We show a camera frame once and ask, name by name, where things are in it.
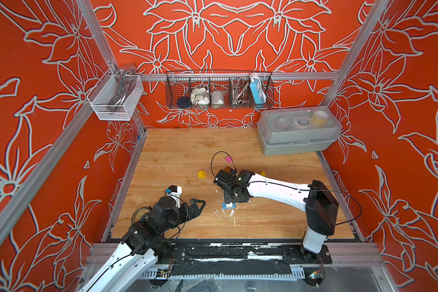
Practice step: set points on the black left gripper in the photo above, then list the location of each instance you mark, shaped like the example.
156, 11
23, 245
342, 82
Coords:
188, 216

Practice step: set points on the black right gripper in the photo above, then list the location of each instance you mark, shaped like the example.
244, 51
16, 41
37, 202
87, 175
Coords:
225, 197

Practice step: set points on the light blue lego plate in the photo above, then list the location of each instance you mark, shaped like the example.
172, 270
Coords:
224, 206

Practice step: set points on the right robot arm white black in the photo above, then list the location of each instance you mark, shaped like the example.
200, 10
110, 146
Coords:
320, 206

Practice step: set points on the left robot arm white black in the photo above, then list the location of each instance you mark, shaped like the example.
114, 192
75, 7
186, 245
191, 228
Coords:
144, 245

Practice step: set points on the yellow lego brick rear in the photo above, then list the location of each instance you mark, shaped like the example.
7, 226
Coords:
202, 174

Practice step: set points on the tape roll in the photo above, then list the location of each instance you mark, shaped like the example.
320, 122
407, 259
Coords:
140, 214

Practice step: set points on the grey plastic storage box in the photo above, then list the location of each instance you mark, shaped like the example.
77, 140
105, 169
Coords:
297, 130

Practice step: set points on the light blue box in basket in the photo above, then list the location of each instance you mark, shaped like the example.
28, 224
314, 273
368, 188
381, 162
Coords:
257, 91

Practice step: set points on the white crumpled bag in basket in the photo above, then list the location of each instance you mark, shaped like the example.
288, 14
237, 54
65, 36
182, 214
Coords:
200, 97

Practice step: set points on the metal tongs in bin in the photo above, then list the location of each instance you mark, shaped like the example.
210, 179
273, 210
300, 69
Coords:
124, 87

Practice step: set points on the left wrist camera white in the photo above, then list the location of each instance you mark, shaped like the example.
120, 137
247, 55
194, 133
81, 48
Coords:
174, 192

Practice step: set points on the aluminium frame post left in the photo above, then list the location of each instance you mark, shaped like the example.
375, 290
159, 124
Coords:
106, 52

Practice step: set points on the aluminium frame post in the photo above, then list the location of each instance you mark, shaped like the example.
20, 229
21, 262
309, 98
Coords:
106, 52
360, 40

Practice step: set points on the black wire wall basket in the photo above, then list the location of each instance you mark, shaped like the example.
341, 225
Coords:
225, 92

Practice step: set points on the aluminium rear rail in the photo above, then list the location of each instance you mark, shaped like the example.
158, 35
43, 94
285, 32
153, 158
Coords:
274, 76

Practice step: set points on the clear plastic wall bin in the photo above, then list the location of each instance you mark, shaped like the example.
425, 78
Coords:
105, 91

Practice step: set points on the aluminium frame rail left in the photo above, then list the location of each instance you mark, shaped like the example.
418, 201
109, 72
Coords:
15, 208

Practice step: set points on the aluminium frame post right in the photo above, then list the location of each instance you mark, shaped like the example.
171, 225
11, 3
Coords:
360, 40

